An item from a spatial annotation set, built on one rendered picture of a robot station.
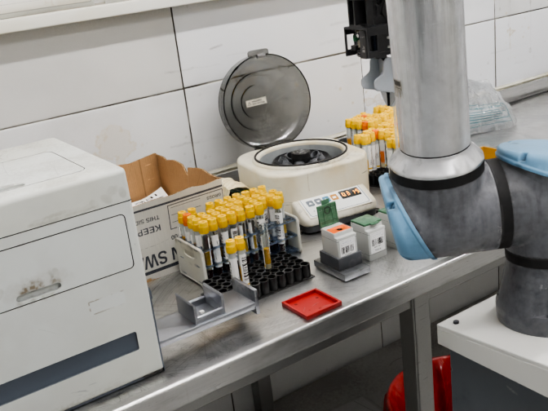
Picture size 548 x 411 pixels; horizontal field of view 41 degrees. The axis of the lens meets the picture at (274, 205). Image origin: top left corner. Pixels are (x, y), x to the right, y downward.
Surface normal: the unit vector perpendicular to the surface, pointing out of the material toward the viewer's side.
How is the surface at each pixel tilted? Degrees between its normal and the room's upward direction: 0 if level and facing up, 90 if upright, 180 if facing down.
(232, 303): 0
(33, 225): 90
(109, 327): 90
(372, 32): 90
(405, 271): 0
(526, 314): 72
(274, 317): 0
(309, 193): 90
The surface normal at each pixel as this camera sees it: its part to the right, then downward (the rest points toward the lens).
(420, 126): -0.46, 0.47
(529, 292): -0.71, 0.00
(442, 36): 0.23, 0.40
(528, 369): -0.82, 0.28
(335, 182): 0.42, 0.26
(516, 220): -0.01, 0.40
